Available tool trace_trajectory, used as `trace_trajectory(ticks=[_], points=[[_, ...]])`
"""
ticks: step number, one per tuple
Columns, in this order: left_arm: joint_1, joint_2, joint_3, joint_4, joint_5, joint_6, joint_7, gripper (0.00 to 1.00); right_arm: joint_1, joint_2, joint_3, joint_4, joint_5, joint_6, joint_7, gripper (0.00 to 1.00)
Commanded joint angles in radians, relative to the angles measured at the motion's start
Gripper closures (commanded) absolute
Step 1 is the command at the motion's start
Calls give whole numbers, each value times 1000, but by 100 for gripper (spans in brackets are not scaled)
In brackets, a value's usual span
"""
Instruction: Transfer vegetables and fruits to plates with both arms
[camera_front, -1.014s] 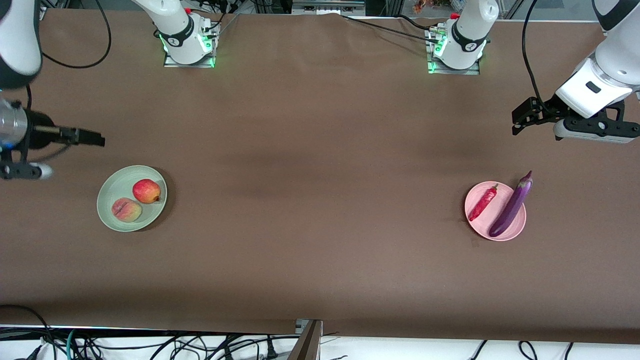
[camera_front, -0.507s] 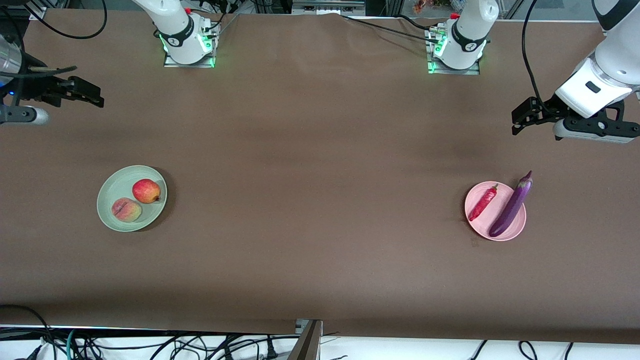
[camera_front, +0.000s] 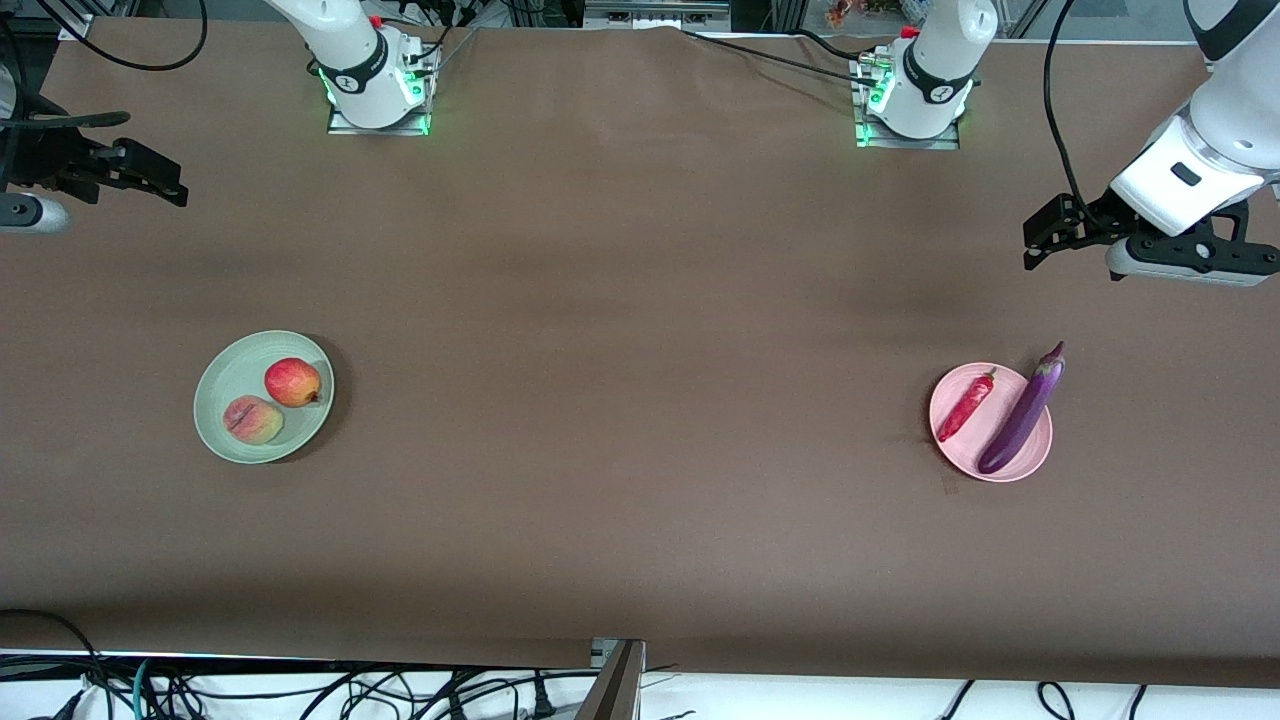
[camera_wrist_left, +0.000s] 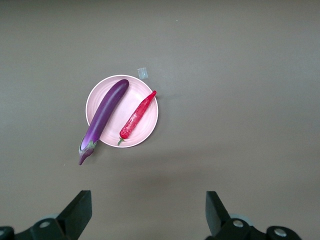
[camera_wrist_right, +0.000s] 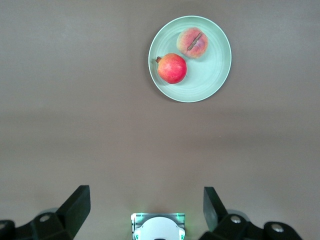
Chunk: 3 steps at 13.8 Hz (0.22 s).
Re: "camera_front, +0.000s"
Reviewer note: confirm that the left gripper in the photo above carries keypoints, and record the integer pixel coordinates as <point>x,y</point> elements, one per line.
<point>1096,219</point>

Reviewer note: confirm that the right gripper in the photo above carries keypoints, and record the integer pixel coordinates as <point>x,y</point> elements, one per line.
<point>48,160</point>

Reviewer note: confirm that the purple eggplant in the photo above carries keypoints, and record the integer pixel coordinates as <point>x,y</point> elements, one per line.
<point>1022,415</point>

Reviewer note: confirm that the red chili pepper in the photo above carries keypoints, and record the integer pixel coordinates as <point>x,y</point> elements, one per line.
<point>965,408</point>

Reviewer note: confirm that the red apple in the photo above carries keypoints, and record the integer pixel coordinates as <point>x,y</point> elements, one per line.
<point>292,382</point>

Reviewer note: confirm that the yellow pink peach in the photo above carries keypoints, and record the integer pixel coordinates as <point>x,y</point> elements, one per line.
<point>253,420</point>

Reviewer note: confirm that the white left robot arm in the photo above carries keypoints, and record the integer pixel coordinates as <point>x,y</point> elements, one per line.
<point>935,60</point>

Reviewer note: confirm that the aluminium corner profile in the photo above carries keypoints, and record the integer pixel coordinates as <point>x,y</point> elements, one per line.
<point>75,22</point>

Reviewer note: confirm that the pink plate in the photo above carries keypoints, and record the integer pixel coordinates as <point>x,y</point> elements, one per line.
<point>990,400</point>

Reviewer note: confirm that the light green plate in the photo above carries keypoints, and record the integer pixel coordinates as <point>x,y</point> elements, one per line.
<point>225,375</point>

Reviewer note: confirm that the orange red small objects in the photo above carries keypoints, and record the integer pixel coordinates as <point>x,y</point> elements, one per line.
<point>840,12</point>

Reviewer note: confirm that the brown table cloth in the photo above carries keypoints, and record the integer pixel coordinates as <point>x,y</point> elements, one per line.
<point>600,250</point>

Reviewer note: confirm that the grey metal bar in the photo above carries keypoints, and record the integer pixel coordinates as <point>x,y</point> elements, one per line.
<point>650,15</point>

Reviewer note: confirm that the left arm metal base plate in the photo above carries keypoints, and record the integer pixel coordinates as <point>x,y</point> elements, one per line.
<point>900,143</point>

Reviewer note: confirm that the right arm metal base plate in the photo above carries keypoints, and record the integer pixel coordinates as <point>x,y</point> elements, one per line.
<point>345,128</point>

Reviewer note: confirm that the aluminium frame post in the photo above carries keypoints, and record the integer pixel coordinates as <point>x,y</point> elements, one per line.
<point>615,690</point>

